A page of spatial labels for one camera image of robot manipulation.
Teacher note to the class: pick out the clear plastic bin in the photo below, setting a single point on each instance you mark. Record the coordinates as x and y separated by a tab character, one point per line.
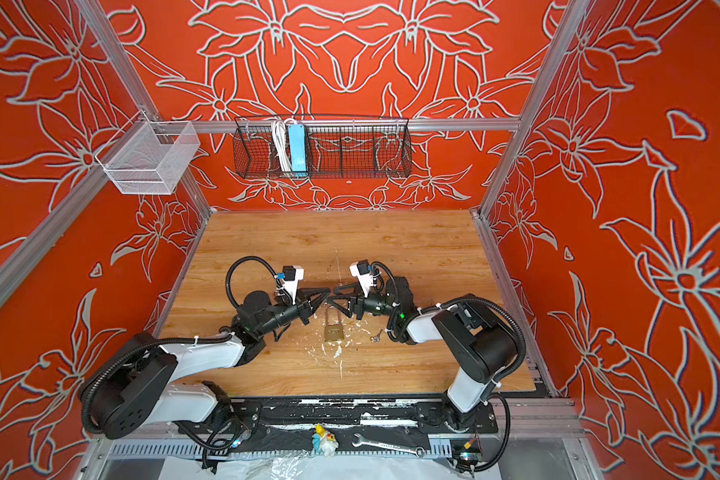
147	162

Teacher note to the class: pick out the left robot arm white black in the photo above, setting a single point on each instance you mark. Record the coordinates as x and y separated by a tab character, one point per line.
142	382

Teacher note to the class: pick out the brass padlock with steel shackle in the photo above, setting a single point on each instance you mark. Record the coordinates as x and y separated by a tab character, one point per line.
333	325

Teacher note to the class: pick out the silver wrench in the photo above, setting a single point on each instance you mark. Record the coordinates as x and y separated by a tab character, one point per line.
361	441

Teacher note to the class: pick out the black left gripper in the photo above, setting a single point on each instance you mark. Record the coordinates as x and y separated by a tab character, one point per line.
310	306

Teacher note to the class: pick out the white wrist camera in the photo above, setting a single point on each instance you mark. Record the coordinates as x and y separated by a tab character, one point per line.
287	282
363	271

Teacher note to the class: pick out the small spare silver key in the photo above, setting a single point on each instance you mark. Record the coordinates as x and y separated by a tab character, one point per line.
375	336

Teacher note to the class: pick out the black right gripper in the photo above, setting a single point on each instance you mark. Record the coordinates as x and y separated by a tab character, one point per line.
357	304

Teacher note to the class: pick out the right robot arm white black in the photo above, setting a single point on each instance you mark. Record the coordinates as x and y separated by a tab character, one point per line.
487	343

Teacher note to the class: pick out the small toy figure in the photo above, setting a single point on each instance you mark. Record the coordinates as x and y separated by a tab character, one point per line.
324	442

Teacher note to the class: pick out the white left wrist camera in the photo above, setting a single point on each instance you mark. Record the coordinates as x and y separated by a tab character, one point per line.
287	282

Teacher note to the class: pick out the black wire basket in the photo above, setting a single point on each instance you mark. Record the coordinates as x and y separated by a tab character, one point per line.
337	147

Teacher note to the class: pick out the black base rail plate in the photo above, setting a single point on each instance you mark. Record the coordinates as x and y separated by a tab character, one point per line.
426	413

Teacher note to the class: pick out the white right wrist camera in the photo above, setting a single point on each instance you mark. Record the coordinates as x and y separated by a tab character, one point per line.
363	271

